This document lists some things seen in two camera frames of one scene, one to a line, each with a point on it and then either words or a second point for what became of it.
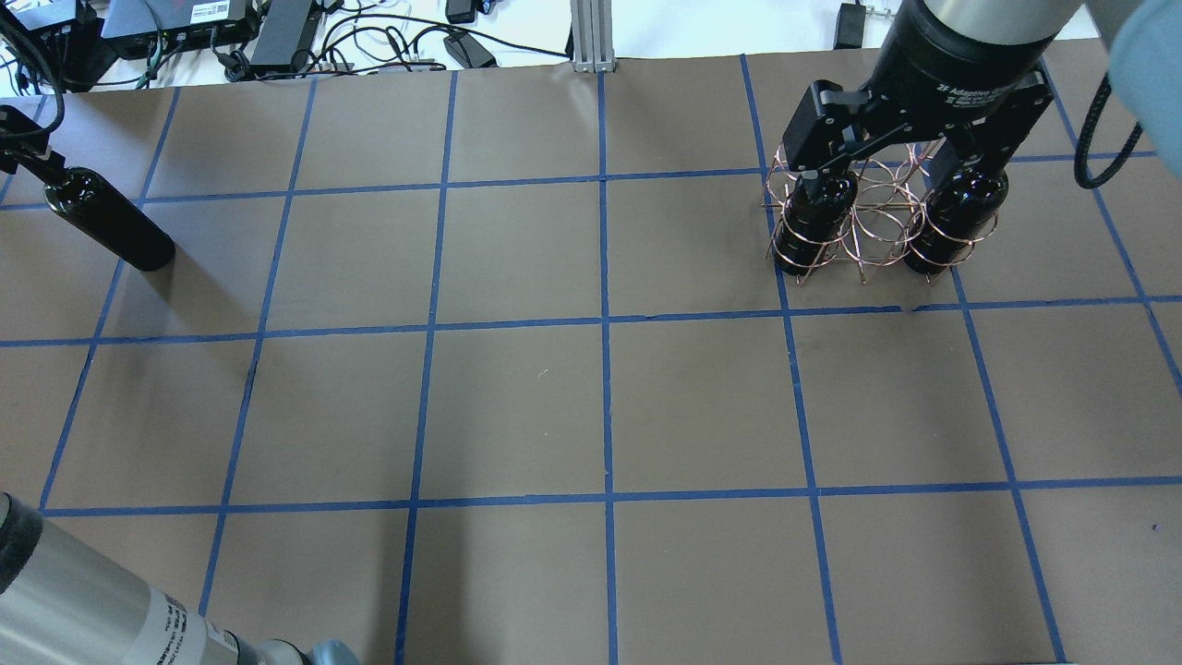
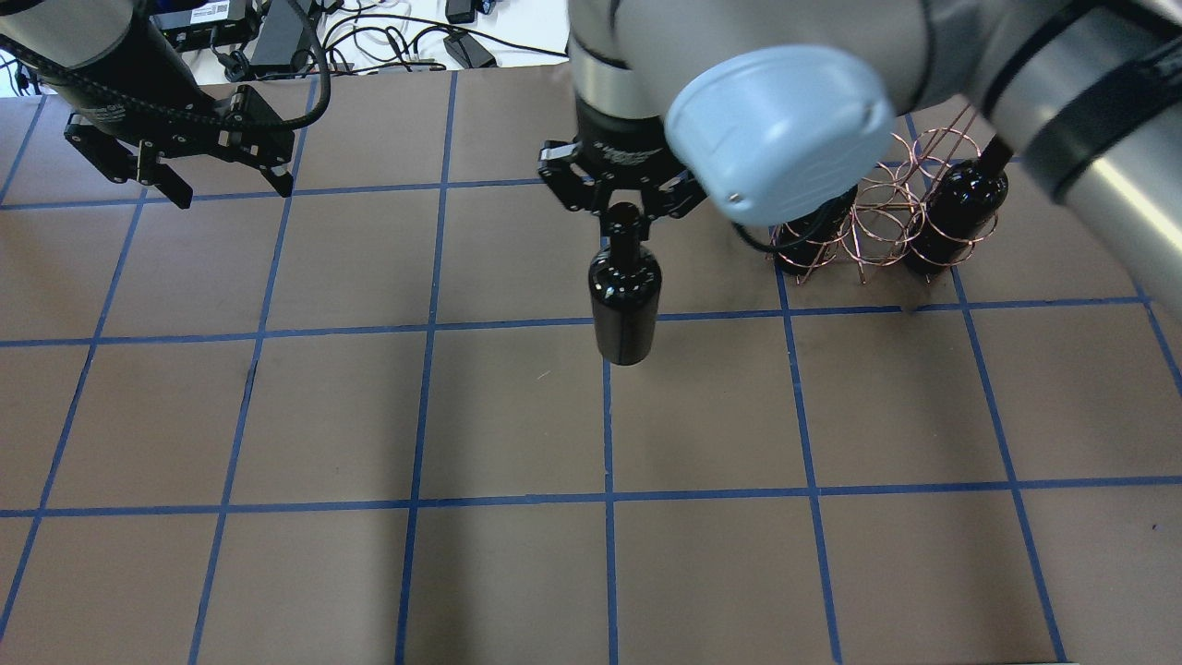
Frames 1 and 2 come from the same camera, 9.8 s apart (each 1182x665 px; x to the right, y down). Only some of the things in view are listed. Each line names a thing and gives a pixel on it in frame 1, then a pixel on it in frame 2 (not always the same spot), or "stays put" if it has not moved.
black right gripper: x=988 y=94 -> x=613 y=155
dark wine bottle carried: x=81 y=198 -> x=625 y=282
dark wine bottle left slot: x=816 y=210 stays put
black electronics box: x=138 y=29 stays put
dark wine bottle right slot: x=949 y=219 stays put
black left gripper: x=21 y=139 -> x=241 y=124
